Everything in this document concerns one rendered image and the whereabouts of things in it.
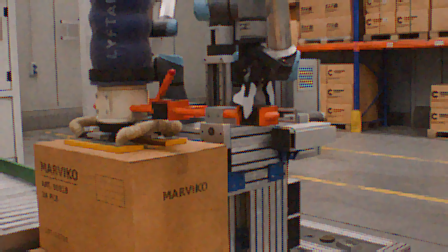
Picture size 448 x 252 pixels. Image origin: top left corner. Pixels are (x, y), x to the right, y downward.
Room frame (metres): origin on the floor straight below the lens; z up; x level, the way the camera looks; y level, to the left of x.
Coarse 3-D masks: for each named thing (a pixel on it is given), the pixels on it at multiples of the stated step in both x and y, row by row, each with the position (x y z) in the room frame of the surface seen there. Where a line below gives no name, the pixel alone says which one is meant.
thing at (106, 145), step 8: (112, 136) 1.66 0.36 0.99; (72, 144) 1.76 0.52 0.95; (80, 144) 1.72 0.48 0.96; (88, 144) 1.69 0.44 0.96; (96, 144) 1.66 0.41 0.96; (104, 144) 1.65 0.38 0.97; (112, 144) 1.62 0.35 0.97; (120, 144) 1.61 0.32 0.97; (128, 144) 1.63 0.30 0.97; (136, 144) 1.64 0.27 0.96; (112, 152) 1.59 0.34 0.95; (120, 152) 1.57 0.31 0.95; (128, 152) 1.60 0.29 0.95
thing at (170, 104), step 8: (152, 104) 1.60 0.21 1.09; (160, 104) 1.58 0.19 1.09; (168, 104) 1.57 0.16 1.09; (176, 104) 1.58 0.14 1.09; (184, 104) 1.61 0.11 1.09; (152, 112) 1.62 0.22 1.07; (160, 112) 1.59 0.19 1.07; (168, 112) 1.57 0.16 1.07; (168, 120) 1.57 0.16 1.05; (176, 120) 1.58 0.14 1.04
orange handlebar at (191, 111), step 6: (150, 102) 1.92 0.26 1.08; (132, 108) 1.70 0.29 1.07; (138, 108) 1.68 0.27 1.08; (144, 108) 1.66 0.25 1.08; (150, 108) 1.64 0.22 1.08; (174, 108) 1.57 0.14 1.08; (180, 108) 1.55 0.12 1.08; (186, 108) 1.53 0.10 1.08; (192, 108) 1.51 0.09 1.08; (198, 108) 1.51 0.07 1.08; (204, 108) 1.54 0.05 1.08; (174, 114) 1.57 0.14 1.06; (180, 114) 1.55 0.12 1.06; (186, 114) 1.53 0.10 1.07; (192, 114) 1.51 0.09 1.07; (198, 114) 1.49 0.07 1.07; (204, 114) 1.48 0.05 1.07; (222, 114) 1.43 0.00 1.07; (228, 114) 1.41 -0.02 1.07; (234, 114) 1.40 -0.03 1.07; (270, 114) 1.33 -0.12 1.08; (276, 114) 1.34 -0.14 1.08; (270, 120) 1.34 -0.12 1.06
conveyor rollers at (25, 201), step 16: (0, 176) 3.25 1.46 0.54; (0, 192) 2.81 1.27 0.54; (16, 192) 2.78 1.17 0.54; (32, 192) 2.76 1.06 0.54; (0, 208) 2.46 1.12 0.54; (16, 208) 2.43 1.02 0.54; (32, 208) 2.41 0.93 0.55; (0, 224) 2.19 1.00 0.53; (16, 224) 2.16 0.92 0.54; (32, 224) 2.14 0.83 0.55
